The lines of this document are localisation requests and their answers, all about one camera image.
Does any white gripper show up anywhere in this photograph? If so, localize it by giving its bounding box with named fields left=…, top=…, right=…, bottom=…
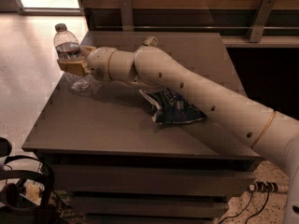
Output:
left=57, top=46, right=117, bottom=81

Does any wooden wall counter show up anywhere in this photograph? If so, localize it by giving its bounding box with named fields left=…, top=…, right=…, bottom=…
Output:
left=78, top=0, right=299, bottom=48

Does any silver soda can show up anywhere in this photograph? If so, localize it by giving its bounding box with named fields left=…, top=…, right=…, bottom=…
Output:
left=142, top=36, right=159, bottom=48

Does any left metal shelf bracket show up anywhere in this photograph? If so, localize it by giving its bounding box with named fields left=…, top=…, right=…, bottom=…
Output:
left=120, top=0, right=134, bottom=31

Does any white power strip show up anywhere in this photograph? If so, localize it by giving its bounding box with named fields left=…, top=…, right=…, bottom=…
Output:
left=249, top=181, right=289, bottom=194

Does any clear plastic water bottle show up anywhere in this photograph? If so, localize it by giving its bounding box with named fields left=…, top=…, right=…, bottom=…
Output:
left=53, top=23, right=91, bottom=92

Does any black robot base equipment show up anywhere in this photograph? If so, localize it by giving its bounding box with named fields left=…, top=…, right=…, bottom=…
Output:
left=0, top=137, right=67, bottom=224

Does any right metal shelf bracket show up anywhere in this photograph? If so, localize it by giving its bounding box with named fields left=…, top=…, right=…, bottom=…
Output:
left=247, top=0, right=277, bottom=43

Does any grey drawer cabinet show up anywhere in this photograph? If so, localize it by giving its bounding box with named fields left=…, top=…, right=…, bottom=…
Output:
left=21, top=30, right=264, bottom=224

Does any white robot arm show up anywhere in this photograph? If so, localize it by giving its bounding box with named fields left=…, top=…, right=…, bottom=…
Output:
left=75, top=46, right=299, bottom=224

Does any black power cable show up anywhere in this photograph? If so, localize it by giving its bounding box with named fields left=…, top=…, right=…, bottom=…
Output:
left=218, top=189, right=271, bottom=224

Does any blue crumpled chip bag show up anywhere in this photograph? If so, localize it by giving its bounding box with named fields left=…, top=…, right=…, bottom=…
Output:
left=139, top=88, right=206, bottom=125

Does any metal shelf bracket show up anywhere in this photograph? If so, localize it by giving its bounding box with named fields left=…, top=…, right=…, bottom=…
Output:
left=120, top=0, right=134, bottom=31
left=247, top=0, right=277, bottom=43

